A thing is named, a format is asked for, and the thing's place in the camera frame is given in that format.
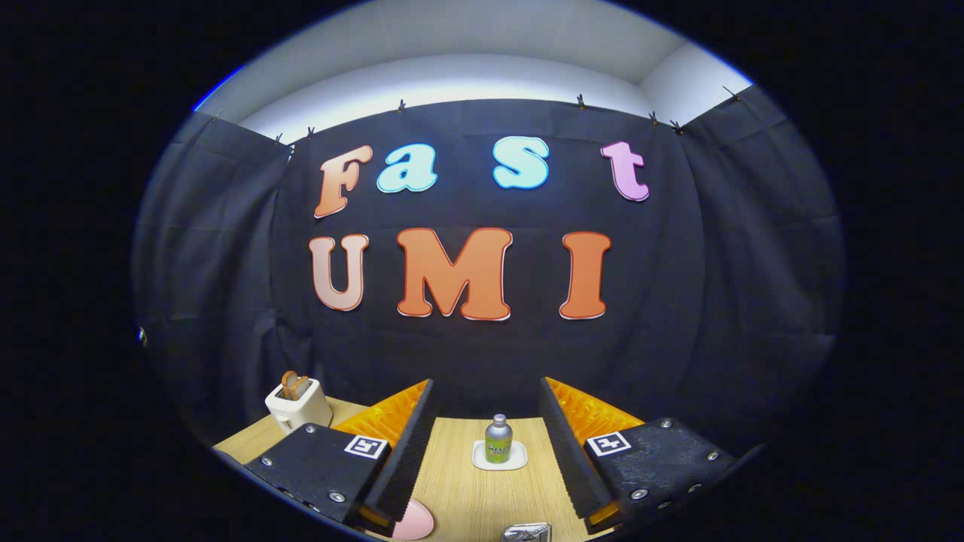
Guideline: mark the cream white toaster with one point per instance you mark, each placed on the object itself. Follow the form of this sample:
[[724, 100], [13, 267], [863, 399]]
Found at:
[[305, 410]]

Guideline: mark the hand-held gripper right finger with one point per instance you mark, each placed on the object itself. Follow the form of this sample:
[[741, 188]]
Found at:
[[572, 459]]

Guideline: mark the small white square plate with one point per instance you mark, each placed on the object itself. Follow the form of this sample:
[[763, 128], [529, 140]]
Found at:
[[520, 461]]

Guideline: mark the green soda bottle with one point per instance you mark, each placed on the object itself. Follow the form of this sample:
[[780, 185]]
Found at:
[[498, 444]]

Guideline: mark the pink round plate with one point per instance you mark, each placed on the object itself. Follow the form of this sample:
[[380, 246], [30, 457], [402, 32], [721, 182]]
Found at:
[[416, 523]]

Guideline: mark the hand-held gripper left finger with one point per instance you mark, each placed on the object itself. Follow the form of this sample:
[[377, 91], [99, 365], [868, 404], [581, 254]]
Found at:
[[403, 459]]

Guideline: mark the brown toast slice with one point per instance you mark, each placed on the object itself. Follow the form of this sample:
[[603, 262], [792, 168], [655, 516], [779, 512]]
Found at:
[[301, 387], [288, 382]]

